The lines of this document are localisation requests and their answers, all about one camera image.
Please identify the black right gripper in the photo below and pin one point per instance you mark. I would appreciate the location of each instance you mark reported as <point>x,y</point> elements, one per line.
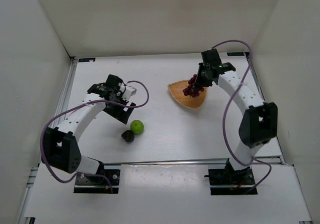
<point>202,77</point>

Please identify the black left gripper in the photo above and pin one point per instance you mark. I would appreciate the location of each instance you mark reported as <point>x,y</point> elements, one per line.
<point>118,109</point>

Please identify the dark red fake grapes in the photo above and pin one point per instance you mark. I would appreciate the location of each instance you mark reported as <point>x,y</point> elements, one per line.
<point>191,87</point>

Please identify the green fake fruit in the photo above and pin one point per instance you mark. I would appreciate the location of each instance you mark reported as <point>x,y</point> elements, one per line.
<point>137,127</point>

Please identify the dark purple fake fruit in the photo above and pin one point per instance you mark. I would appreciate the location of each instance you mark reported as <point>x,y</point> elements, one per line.
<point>128,136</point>

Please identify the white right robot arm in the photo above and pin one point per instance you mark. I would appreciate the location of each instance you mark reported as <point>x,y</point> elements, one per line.
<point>230,82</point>

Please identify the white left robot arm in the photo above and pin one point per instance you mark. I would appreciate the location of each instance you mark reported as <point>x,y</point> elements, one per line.
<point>60,144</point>

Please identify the orange woven fruit basket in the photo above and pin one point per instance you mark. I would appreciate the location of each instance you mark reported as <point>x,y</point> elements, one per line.
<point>176,91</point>

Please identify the blue label sticker right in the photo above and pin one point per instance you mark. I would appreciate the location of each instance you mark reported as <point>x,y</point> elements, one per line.
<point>235,54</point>

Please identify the blue label sticker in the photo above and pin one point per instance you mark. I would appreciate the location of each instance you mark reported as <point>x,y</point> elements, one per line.
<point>84,60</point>
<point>235,54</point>

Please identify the blue label sticker left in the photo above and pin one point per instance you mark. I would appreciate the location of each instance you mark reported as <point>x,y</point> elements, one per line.
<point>84,60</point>

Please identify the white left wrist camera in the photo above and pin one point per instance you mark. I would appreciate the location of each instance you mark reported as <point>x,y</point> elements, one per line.
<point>126,91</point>

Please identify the right aluminium frame rail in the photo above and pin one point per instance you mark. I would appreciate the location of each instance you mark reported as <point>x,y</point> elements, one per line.
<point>259,122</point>

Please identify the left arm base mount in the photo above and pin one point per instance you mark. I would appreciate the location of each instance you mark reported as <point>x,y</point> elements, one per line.
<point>98,185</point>

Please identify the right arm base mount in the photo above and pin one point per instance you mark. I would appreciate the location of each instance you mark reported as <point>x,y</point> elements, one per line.
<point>227,181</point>

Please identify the front aluminium frame rail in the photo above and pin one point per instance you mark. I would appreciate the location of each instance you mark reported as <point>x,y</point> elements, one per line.
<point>269,160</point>

